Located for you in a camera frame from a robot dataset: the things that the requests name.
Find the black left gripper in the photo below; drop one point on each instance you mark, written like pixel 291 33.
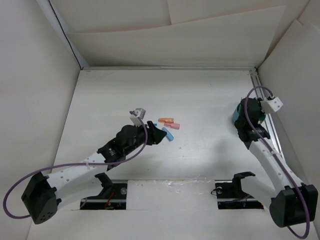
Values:
pixel 154 135

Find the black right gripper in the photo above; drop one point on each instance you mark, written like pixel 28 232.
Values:
pixel 261 113

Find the blue highlighter marker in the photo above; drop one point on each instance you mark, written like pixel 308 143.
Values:
pixel 169 136

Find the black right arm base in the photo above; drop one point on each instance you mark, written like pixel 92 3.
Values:
pixel 230 196

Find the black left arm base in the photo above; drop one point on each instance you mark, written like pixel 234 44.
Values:
pixel 113 195

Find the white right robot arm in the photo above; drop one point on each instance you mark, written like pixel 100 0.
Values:
pixel 290 201

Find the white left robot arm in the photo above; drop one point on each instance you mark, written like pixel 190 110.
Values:
pixel 46 194

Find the teal round divided container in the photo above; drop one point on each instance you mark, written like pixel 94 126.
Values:
pixel 236 114

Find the orange highlighter marker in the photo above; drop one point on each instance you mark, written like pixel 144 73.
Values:
pixel 166 120

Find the pink highlighter marker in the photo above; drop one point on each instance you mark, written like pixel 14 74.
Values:
pixel 175 126

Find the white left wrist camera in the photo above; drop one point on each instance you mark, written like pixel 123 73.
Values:
pixel 136 115

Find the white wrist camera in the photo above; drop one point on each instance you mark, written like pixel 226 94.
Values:
pixel 270 106
pixel 136 115

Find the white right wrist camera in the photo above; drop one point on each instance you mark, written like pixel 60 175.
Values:
pixel 270 106

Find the aluminium side rail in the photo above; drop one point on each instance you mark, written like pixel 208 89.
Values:
pixel 268 123

